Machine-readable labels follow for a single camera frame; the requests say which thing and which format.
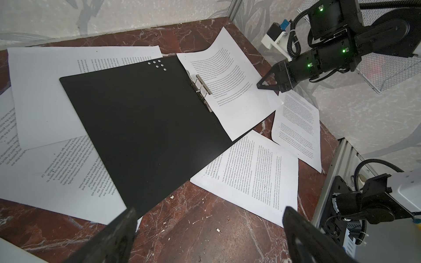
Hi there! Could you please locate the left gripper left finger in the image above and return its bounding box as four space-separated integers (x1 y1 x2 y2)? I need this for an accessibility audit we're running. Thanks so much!
65 208 138 263

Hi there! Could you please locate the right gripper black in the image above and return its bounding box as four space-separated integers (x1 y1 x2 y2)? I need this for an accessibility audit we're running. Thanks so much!
257 31 361 93

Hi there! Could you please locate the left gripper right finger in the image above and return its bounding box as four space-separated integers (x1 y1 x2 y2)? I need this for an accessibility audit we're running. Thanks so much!
282 207 356 263

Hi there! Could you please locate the paper sheet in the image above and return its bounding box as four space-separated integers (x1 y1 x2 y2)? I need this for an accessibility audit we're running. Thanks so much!
1 88 126 225
190 130 299 226
0 238 47 263
7 45 163 151
271 91 322 173
177 28 282 141

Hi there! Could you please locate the blue folder black inside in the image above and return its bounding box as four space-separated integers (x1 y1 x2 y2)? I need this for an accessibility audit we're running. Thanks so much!
59 56 244 217

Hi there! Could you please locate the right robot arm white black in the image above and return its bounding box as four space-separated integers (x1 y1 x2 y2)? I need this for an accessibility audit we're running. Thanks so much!
257 1 421 243

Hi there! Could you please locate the paper sheet back top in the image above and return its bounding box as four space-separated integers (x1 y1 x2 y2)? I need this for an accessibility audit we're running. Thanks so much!
7 45 163 151

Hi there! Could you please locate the white wire mesh basket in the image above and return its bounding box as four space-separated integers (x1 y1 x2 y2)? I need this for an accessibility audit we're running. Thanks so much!
297 1 421 93

